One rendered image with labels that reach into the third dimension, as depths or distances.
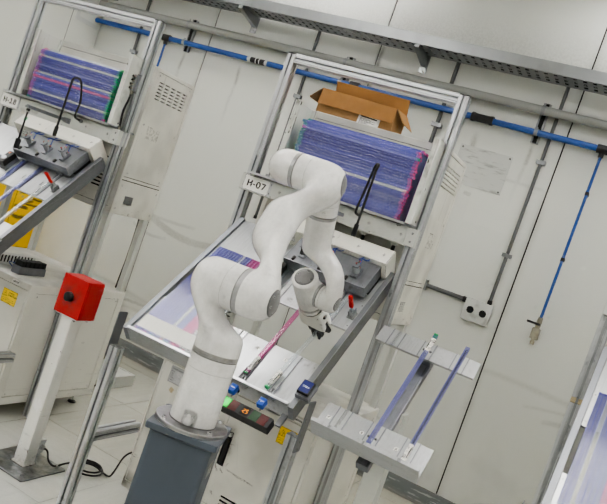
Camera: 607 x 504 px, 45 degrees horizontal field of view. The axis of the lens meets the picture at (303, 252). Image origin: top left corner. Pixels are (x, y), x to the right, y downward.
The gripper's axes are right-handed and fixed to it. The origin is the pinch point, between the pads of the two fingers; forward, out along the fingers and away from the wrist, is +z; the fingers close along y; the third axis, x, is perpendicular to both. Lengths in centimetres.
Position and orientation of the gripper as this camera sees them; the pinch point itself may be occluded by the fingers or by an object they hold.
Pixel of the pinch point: (317, 331)
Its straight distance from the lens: 249.8
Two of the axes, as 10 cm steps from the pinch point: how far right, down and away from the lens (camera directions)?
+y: -8.2, -3.6, 4.4
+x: -5.5, 7.0, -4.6
